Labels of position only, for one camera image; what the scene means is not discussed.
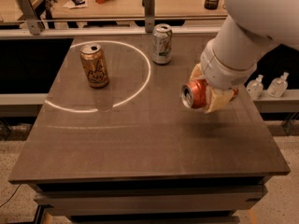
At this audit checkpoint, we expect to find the orange soda can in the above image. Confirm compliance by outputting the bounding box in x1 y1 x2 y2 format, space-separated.
181 79 238 112

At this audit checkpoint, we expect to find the clear sanitizer bottle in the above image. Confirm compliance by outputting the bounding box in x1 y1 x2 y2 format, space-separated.
267 72 289 98
246 75 263 100

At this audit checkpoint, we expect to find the gold soda can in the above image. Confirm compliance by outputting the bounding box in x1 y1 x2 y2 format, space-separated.
80 43 109 89

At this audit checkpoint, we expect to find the clear sanitizer bottle left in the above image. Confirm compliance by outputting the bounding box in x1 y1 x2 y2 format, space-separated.
246 75 263 100

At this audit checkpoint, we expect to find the metal bracket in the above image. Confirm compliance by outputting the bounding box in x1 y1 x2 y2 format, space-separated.
17 0 45 35
143 0 155 33

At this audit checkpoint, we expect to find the metal bracket left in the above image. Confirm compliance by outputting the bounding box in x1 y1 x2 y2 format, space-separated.
17 0 45 35

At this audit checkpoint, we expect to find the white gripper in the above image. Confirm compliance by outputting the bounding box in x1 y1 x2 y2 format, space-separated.
190 39 257 113

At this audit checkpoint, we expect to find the white green soda can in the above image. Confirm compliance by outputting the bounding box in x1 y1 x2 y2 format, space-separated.
152 23 172 64

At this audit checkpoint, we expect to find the metal bracket middle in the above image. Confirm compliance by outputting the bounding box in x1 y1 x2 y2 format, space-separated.
143 0 155 33

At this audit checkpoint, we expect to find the clear sanitizer bottle right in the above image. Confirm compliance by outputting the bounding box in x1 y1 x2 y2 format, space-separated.
267 72 289 98

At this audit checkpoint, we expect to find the grey table drawer unit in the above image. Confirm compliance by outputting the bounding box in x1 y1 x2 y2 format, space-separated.
36 177 267 224

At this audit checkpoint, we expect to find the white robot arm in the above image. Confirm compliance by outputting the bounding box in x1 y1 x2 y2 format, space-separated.
181 0 299 113

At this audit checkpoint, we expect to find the black mesh cup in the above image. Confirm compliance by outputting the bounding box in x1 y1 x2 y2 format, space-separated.
204 0 220 10

